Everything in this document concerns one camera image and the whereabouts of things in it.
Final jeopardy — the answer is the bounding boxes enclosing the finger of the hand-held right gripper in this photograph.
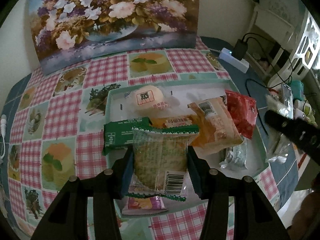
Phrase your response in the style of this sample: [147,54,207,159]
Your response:
[264,109,320,165]

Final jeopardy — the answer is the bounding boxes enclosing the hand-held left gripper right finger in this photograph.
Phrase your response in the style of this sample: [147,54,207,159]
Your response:
[186,145,292,240]

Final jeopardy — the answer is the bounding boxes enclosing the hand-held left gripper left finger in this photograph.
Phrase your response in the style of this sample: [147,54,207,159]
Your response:
[32,145,135,240]

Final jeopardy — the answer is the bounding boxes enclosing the white snack packet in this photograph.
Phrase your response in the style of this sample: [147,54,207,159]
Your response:
[126,126,200,202]

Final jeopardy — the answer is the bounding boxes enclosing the purple pink snack packet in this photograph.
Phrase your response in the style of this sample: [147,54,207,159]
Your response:
[121,195,167,215]

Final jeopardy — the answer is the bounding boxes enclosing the green snack packet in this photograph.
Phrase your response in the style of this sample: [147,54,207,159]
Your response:
[102,117,150,157]

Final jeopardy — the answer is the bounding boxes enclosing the beige long bread packet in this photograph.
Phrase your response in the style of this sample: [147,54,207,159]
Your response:
[187,97,245,155]

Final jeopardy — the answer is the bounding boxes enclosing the red snack packet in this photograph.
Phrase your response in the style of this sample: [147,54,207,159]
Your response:
[224,89,257,140]

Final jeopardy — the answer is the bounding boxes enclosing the orange bread packet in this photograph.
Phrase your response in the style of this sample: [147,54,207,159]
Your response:
[150,114,200,147]

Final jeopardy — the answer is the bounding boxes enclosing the white tray green rim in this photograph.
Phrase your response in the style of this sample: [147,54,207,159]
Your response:
[104,79,270,217]

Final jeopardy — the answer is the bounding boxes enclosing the round steamed cake packet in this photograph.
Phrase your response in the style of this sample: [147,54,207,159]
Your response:
[122,85,175,118]

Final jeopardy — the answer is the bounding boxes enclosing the person's right forearm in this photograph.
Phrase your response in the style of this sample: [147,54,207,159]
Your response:
[287,180,320,240]

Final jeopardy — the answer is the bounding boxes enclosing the clear plastic wrapper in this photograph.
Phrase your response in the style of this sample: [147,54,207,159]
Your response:
[265,130,292,164]

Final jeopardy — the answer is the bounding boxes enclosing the pale plush toy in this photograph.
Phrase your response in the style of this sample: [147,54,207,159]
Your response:
[294,99,315,123]

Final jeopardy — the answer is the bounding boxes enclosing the teal plush toy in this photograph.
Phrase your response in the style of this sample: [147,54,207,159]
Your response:
[291,80,304,95]

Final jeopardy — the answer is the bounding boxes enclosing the black charger plug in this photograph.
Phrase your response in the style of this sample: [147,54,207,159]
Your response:
[232,39,250,61]

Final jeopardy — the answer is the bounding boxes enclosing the white shelf unit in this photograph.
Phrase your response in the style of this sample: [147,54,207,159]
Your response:
[250,0,320,88]

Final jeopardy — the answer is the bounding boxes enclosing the flower painting canvas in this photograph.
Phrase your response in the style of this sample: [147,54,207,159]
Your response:
[28,0,202,76]

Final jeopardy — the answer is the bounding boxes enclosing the black charger cable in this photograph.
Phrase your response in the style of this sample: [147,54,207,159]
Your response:
[241,32,295,85]
[245,78,273,135]

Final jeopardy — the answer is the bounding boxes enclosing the white adapter cable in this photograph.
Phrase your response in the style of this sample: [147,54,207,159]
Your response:
[0,114,8,165]

